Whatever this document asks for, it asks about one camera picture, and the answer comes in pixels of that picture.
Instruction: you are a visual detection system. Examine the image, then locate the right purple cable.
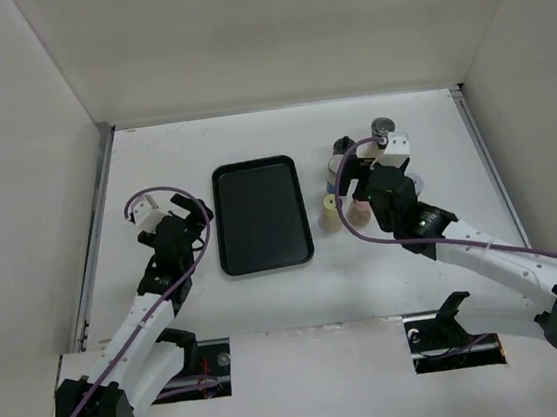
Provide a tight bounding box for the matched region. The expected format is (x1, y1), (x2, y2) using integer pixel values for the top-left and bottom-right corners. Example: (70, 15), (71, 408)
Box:
(329, 115), (557, 307)

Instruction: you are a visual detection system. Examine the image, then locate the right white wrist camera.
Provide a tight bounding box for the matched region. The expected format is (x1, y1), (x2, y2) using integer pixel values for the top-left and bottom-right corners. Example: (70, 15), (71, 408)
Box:
(377, 131), (411, 168)

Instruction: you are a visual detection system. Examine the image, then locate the black knob cap bottle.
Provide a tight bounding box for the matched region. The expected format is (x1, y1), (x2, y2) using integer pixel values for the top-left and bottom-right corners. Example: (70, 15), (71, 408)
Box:
(332, 135), (356, 155)

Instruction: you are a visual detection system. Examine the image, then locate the tall blue label bottle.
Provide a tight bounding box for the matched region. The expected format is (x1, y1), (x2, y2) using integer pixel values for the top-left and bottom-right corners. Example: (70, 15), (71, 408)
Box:
(325, 153), (343, 194)

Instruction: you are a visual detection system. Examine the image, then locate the aluminium table rail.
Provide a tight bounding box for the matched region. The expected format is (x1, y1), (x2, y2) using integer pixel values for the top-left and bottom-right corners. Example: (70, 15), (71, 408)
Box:
(449, 84), (531, 247)
(69, 122), (115, 353)

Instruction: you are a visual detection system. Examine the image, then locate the left aluminium table rail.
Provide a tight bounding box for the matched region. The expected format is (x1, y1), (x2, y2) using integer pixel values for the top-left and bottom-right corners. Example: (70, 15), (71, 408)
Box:
(69, 122), (115, 353)

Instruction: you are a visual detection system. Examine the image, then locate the white lid red label jar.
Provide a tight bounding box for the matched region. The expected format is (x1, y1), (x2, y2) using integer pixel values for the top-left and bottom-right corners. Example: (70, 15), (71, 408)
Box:
(408, 172), (425, 196)

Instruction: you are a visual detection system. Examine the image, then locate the yellow cap spice bottle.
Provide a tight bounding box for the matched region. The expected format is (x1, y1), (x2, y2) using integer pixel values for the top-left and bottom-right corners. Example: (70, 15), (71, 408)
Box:
(318, 193), (343, 234)

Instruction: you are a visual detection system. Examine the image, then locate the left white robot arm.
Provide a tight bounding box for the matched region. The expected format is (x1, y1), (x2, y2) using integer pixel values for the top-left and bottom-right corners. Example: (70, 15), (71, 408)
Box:
(54, 187), (214, 417)

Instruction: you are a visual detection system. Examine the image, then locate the pink cap spice bottle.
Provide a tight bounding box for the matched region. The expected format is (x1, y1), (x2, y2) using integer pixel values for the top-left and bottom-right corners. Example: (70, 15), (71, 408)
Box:
(346, 199), (373, 229)

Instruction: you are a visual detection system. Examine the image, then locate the right aluminium table rail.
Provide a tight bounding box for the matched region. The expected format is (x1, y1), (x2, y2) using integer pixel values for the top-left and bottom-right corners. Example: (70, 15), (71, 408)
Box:
(449, 84), (531, 247)

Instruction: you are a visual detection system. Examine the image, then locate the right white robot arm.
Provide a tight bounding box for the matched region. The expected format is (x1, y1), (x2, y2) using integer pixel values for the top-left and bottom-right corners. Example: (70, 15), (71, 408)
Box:
(335, 154), (557, 350)

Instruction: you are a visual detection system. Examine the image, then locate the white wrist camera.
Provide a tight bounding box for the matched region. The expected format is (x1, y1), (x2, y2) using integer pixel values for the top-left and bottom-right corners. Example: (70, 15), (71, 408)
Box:
(128, 194), (165, 233)
(377, 131), (411, 168)

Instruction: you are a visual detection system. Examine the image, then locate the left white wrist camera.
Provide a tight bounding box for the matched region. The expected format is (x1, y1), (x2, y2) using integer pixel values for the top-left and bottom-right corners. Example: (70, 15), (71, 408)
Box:
(128, 194), (165, 233)

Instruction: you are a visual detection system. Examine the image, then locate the black rectangular plastic tray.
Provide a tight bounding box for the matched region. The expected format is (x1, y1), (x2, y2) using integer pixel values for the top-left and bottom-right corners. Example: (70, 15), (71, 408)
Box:
(211, 155), (315, 277)

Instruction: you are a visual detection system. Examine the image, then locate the black flat cap bottle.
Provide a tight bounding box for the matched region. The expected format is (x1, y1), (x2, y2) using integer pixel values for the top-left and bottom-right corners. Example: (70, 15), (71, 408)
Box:
(371, 117), (396, 137)

